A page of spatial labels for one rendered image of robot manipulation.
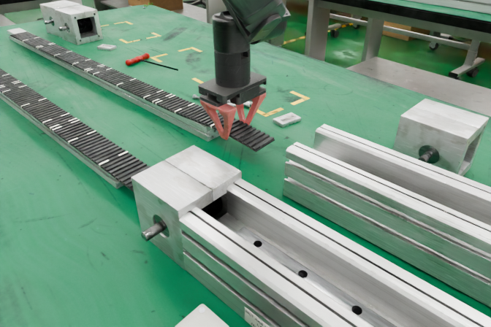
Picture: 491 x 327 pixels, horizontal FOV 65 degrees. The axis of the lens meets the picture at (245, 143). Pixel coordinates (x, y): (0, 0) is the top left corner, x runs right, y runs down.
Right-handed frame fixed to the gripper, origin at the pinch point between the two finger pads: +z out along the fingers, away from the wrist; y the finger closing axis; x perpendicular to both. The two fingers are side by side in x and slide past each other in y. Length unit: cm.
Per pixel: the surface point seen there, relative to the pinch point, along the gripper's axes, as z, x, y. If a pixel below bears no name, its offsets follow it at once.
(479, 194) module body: -4.8, -37.9, 2.3
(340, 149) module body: -3.3, -19.7, 2.0
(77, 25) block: -2, 78, 11
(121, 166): -0.2, 4.6, -19.9
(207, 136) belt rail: 2.4, 4.8, -2.3
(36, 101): -0.2, 37.5, -19.0
